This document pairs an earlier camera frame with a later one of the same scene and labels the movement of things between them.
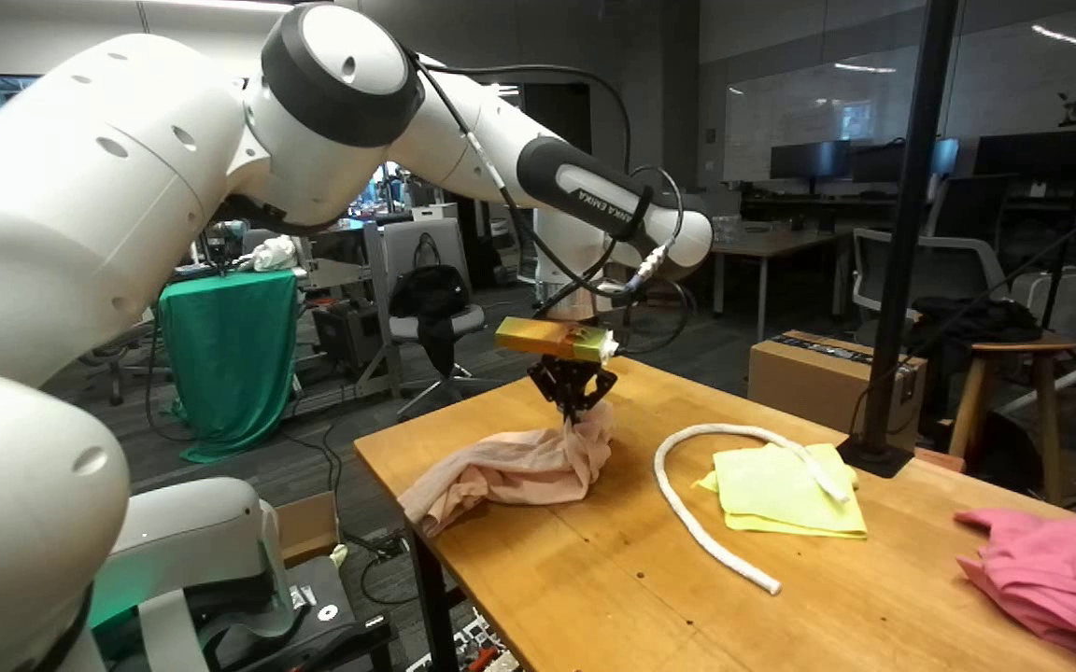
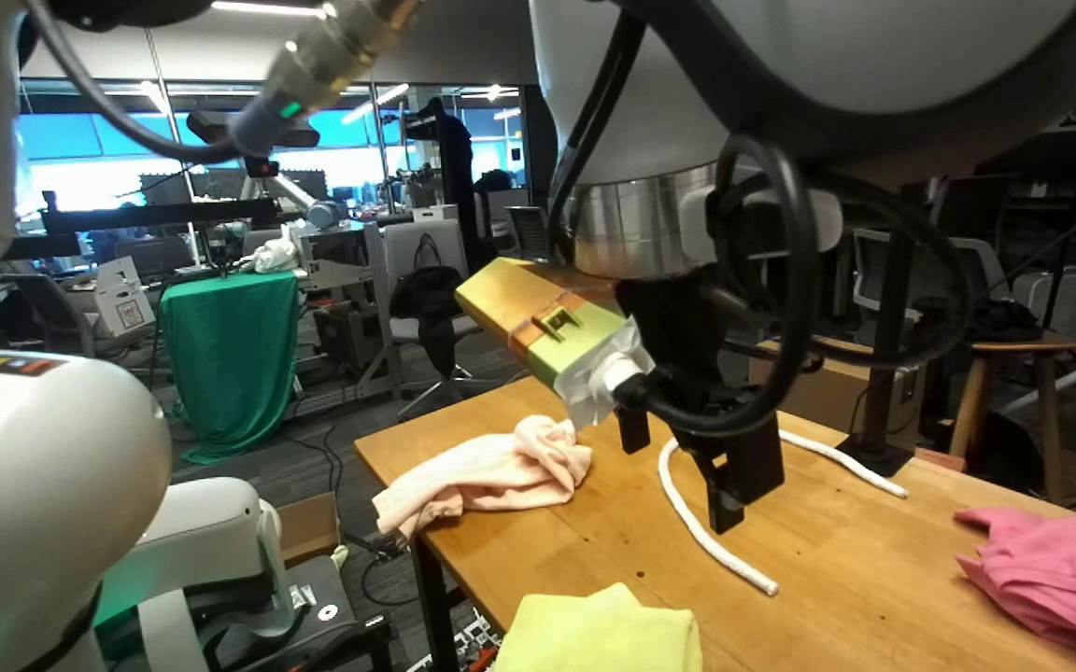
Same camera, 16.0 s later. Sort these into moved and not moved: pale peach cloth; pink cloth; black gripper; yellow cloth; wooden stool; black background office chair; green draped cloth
Moved: yellow cloth; pale peach cloth; black gripper
Not moved: pink cloth; black background office chair; wooden stool; green draped cloth
